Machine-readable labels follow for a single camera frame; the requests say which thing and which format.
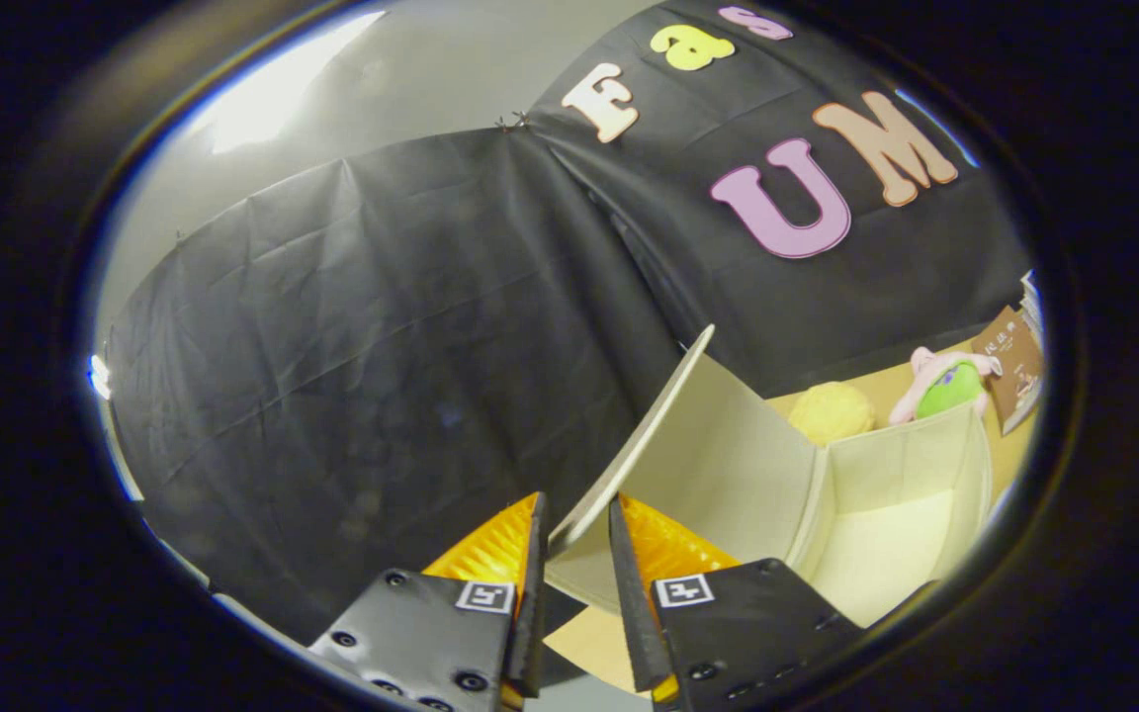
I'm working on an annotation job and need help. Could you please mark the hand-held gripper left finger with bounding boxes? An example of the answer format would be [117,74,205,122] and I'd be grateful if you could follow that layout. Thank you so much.
[306,490,551,712]

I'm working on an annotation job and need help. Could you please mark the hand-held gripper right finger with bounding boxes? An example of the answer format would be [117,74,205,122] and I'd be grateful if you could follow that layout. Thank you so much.
[609,493,865,712]

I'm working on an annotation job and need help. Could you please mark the beige fabric storage box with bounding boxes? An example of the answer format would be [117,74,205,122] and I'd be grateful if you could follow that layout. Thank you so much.
[542,324,995,630]

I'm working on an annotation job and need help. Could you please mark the yellow plush toy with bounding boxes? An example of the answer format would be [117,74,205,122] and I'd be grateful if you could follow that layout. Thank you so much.
[788,381,878,449]

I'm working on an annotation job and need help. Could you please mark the black backdrop cloth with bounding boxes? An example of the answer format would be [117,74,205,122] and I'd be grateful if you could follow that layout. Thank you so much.
[103,0,1037,685]

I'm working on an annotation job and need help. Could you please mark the green pink plush toy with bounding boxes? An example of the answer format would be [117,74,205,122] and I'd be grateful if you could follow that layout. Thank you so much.
[888,346,1005,427]

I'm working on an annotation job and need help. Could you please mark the brown cover book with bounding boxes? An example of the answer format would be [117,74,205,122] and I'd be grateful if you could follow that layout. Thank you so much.
[969,306,1046,437]

